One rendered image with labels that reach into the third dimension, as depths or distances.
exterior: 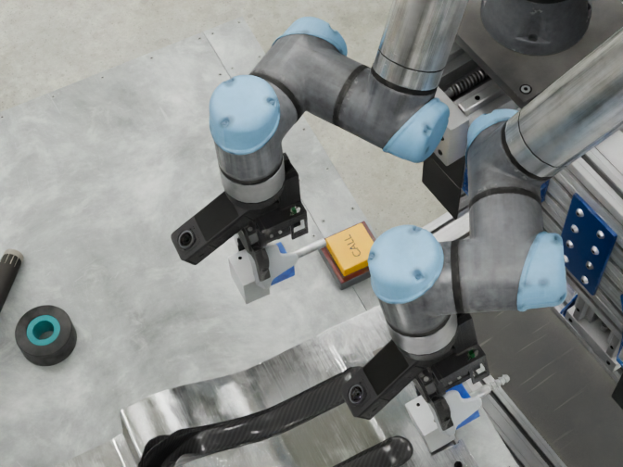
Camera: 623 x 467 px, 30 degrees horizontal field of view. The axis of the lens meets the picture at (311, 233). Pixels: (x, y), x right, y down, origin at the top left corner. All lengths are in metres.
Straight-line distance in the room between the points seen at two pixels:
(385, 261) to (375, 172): 1.60
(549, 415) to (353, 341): 0.79
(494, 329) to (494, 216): 1.16
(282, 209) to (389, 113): 0.23
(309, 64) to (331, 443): 0.49
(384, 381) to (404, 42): 0.38
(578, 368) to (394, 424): 0.87
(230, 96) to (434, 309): 0.31
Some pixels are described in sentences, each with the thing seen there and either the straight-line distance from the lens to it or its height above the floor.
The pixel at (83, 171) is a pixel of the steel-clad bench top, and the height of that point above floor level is 0.80.
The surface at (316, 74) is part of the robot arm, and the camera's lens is 1.29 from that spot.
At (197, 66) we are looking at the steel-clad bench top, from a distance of 1.93.
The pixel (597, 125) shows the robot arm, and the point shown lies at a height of 1.38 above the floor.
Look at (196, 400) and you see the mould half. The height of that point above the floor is 0.92.
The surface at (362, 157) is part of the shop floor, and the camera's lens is 2.77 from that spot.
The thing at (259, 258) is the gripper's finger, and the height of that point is 1.05.
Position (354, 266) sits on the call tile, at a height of 0.84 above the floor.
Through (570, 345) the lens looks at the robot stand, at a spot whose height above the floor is 0.21.
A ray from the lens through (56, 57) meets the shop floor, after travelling 3.05.
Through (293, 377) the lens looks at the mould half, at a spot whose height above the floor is 0.88.
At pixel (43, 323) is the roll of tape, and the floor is 0.83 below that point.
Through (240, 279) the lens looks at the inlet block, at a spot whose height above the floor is 0.96.
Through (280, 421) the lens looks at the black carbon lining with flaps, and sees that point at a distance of 1.52.
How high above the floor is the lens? 2.29
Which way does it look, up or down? 59 degrees down
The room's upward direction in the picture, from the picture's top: 4 degrees counter-clockwise
